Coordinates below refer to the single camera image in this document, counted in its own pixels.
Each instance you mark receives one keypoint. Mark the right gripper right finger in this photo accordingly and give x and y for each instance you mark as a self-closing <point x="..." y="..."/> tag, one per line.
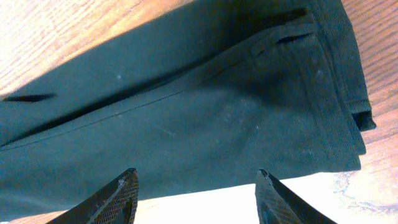
<point x="277" y="204"/>

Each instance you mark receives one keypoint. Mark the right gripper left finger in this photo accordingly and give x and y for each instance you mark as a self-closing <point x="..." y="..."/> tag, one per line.
<point x="115" y="203"/>

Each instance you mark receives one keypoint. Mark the black t-shirt with logo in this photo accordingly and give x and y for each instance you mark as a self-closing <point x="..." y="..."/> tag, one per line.
<point x="198" y="99"/>

